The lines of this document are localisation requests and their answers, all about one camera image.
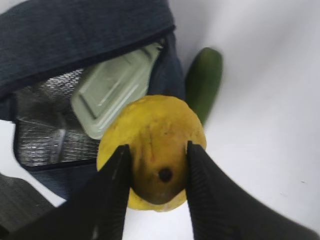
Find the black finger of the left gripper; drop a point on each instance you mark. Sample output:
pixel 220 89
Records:
pixel 20 204

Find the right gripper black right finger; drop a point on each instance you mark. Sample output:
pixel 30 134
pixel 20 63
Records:
pixel 221 210

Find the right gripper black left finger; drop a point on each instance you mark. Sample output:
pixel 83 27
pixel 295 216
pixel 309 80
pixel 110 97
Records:
pixel 96 212

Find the yellow pear-shaped gourd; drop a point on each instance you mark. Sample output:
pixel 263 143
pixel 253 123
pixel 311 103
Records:
pixel 157 129

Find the glass container green lid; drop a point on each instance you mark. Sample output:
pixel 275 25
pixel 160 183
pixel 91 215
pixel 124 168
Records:
pixel 106 88

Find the green cucumber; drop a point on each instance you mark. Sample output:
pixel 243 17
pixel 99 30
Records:
pixel 203 82

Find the dark blue lunch bag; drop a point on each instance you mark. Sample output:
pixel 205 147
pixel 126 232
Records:
pixel 45 47

